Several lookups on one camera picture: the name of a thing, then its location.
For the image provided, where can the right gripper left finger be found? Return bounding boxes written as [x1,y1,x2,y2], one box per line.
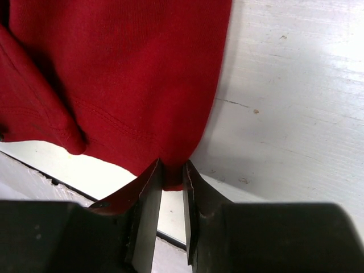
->
[1,160,163,272]

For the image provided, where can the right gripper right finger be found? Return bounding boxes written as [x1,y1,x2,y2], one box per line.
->
[183,162,363,272]

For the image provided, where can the red t-shirt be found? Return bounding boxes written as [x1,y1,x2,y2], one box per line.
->
[1,1,232,191]

